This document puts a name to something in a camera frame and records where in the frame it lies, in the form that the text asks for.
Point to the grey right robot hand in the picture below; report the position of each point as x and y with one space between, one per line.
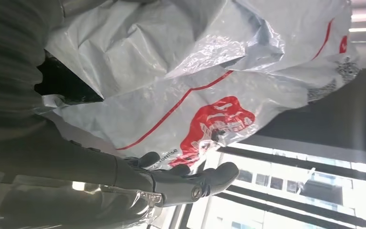
75 177

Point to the large glass window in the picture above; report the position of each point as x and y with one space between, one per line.
296 189

